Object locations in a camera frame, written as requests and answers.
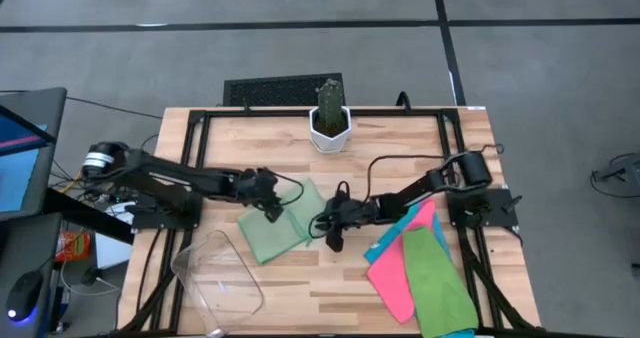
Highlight orange snack packet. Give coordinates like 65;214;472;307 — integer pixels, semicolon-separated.
53;230;93;264

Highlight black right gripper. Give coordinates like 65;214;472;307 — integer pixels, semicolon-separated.
313;180;382;232

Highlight white box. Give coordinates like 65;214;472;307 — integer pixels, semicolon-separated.
93;201;135;271

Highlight black computer mouse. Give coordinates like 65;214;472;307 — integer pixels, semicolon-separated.
5;269;46;324

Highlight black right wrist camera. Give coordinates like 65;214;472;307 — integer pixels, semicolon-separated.
324;222;347;254

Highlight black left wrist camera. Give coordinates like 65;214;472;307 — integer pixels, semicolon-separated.
253;166;279;185

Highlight pale green microfiber towel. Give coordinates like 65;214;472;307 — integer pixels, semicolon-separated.
236;177;329;266

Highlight yellow cable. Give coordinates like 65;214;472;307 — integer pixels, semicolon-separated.
58;171;85;195

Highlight black perforated floor mat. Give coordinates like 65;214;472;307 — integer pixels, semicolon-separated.
222;72;347;108

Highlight clear plastic bin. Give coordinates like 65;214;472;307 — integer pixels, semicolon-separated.
169;229;266;337

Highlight green cactus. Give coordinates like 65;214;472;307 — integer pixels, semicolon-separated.
315;77;346;129

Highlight black diagonal beam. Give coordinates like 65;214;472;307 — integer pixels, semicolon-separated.
41;186;137;246

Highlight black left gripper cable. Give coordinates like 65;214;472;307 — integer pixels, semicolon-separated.
259;167;306;208

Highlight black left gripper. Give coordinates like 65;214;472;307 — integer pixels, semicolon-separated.
230;173;288;225

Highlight black floor stand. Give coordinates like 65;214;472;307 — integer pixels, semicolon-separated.
589;151;640;200

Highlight black aluminium table frame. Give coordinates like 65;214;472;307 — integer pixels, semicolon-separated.
112;105;544;338

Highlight black floor cable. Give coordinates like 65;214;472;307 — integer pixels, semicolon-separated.
64;95;164;121

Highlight bright green microfiber towel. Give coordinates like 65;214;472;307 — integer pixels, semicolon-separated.
401;226;480;338

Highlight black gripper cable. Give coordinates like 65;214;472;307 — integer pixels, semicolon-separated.
366;152;454;202
259;167;306;208

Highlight white hexagonal plant pot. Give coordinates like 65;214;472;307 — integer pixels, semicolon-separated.
308;105;353;155

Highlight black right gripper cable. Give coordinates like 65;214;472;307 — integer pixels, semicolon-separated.
366;152;454;202

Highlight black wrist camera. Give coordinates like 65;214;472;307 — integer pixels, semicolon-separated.
253;166;279;185
324;222;347;254

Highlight pink microfiber towel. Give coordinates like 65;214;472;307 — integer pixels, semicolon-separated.
366;199;438;325

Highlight blue microfiber towel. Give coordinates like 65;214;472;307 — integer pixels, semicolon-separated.
363;201;476;338

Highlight computer monitor with blue screen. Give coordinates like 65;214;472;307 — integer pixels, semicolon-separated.
0;86;69;223

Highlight dark grey desk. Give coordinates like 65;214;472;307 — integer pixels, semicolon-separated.
0;211;65;338

